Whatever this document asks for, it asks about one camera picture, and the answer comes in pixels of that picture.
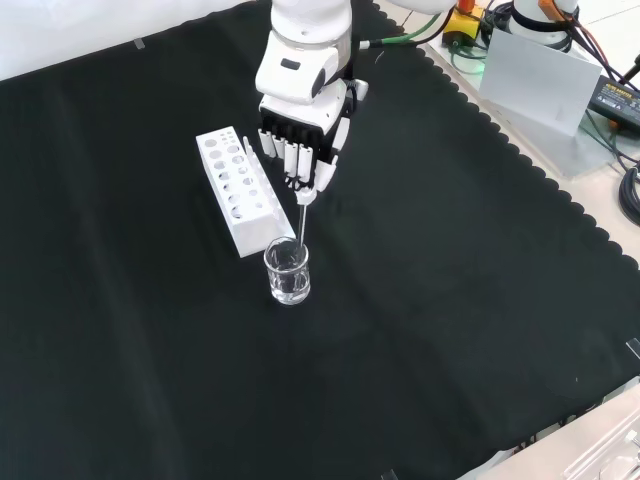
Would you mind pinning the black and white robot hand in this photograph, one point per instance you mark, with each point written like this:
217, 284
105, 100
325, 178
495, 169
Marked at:
300, 117

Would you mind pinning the clear glass rod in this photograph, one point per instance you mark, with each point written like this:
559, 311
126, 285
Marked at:
303, 225

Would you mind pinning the white test tube rack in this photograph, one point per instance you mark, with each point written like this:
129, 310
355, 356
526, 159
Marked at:
240, 200

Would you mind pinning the clear glass beaker with liquid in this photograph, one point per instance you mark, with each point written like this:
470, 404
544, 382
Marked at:
288, 287

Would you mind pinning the clear tape strip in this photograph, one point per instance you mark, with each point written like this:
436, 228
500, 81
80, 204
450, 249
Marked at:
389, 475
634, 348
140, 44

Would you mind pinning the yellow stop button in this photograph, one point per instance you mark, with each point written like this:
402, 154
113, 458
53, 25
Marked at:
462, 25

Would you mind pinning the pale white board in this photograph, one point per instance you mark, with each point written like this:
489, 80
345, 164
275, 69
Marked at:
535, 80

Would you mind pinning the black cloth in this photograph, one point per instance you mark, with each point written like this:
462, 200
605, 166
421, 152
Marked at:
150, 325

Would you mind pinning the black power adapter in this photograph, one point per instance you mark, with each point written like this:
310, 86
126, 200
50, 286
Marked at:
617, 100

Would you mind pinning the clear plastic case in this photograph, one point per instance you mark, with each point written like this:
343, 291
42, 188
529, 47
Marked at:
605, 450

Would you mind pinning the grey base plate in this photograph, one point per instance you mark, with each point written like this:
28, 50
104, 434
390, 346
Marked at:
575, 150

